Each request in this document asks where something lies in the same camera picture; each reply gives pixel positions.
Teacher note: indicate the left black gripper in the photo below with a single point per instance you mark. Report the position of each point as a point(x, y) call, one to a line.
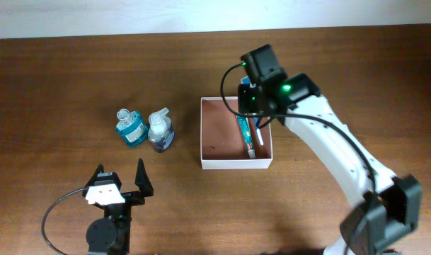
point(142, 181)

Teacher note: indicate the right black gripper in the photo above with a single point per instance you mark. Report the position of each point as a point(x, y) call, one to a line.
point(245, 103)

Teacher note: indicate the blue white toothbrush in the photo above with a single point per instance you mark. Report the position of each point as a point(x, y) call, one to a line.
point(246, 80)

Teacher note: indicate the teal toothpaste tube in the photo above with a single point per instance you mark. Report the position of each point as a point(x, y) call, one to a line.
point(247, 137)

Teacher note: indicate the purple foam soap pump bottle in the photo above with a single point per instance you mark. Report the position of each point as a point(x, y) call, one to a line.
point(161, 132)

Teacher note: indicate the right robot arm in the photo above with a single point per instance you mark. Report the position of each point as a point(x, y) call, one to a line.
point(385, 208)

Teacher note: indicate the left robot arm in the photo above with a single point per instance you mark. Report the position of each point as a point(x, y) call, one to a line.
point(111, 233)

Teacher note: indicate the teal mouthwash bottle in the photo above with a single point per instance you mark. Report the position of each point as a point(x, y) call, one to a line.
point(131, 127)

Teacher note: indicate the white box pink interior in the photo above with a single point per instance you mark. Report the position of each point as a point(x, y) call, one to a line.
point(221, 141)

